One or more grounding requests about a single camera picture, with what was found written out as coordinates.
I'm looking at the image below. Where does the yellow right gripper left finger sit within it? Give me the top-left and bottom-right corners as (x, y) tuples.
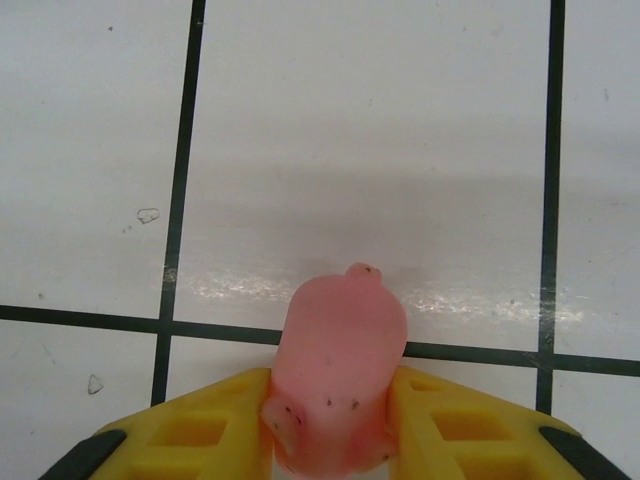
(43, 367), (277, 480)

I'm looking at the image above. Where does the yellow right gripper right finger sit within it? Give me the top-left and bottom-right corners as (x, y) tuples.
(387, 365), (640, 480)

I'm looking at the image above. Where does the pink plastic toy pig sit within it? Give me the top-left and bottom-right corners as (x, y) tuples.
(259, 262), (410, 475)

